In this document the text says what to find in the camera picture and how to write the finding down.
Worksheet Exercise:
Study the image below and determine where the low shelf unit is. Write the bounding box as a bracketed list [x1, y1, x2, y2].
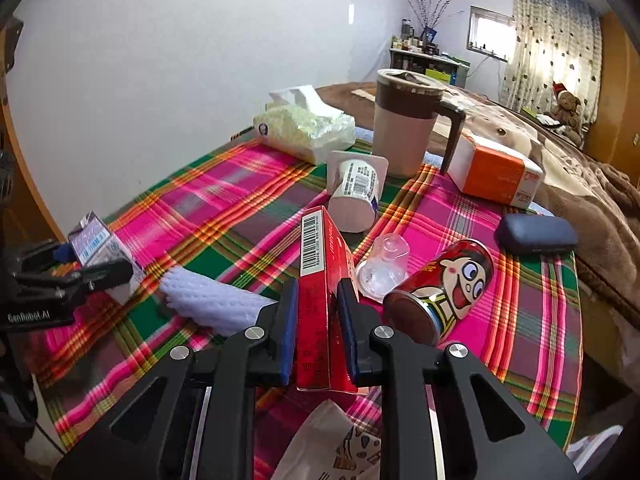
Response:
[388, 46, 472, 89]

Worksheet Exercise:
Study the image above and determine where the red snack packet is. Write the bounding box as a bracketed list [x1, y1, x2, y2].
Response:
[382, 238, 496, 347]

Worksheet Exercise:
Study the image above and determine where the small window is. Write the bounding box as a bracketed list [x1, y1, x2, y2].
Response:
[467, 4, 517, 59]

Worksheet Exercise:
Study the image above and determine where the heart patterned curtain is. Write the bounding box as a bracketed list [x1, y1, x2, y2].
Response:
[499, 0, 604, 127]

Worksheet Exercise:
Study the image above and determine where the wooden wardrobe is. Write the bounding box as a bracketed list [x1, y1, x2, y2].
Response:
[581, 9, 640, 167]

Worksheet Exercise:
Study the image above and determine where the brown lidded mug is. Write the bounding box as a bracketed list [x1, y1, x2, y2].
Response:
[372, 67, 468, 179]

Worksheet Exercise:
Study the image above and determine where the dark blue glasses case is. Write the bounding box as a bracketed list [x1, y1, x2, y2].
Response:
[493, 213, 580, 257]

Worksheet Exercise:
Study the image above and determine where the purple milk carton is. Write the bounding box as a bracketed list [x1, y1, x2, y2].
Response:
[67, 211, 147, 307]

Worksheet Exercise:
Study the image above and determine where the white foam fruit net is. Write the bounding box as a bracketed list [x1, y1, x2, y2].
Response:
[159, 266, 279, 337]

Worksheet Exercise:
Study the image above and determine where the group of bottles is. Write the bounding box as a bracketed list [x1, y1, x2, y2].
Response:
[392, 18, 452, 57]

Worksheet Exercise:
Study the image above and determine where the clear plastic cup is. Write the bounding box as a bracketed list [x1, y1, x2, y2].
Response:
[354, 233, 412, 304]

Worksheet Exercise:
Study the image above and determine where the printed paper bag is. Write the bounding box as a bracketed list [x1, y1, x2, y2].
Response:
[284, 399, 387, 480]

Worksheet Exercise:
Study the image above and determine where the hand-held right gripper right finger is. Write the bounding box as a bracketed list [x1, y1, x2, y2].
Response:
[336, 279, 580, 480]

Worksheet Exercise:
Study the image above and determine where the soft tissue pack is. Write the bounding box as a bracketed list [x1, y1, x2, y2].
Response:
[251, 85, 357, 167]

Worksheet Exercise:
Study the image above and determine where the orange and white box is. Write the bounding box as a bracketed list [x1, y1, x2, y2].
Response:
[446, 127, 546, 209]

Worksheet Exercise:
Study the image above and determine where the pink plaid tablecloth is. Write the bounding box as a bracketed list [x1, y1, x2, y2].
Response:
[30, 136, 584, 480]

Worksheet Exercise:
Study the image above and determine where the red cardboard box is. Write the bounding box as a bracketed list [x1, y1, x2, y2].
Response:
[296, 204, 359, 394]

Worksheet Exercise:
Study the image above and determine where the white yogurt cup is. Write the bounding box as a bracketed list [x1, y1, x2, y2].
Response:
[326, 150, 392, 234]

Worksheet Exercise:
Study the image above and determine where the wooden door frame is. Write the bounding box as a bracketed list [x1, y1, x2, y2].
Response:
[0, 20, 68, 246]

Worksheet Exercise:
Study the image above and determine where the brown teddy bear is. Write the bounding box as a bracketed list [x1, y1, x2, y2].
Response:
[543, 81, 587, 147]

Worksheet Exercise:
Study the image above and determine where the dry branch bouquet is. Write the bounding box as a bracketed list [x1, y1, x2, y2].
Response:
[402, 0, 454, 37]

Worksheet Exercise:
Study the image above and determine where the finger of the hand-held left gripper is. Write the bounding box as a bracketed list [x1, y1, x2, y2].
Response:
[15, 259, 136, 307]
[21, 239, 77, 267]

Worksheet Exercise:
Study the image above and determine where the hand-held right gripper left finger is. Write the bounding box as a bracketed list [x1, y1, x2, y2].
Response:
[52, 279, 301, 480]

